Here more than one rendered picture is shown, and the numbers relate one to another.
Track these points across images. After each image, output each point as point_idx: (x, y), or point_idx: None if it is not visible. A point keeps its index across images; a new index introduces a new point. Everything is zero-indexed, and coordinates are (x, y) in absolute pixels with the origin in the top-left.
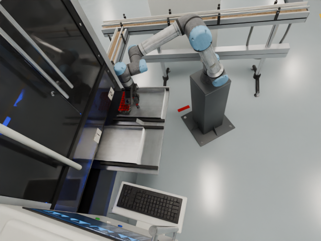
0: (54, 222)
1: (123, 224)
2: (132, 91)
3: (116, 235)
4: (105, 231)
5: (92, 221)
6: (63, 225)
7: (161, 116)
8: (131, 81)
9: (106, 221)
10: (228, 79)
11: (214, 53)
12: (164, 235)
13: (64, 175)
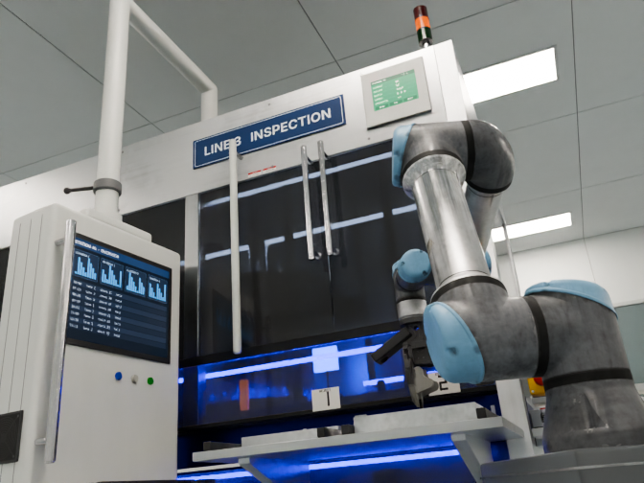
0: (133, 241)
1: (129, 446)
2: (400, 338)
3: (93, 258)
4: (104, 265)
5: (135, 319)
6: (126, 239)
7: (359, 420)
8: (404, 306)
9: (143, 401)
10: (441, 328)
11: (436, 206)
12: (57, 474)
13: (233, 355)
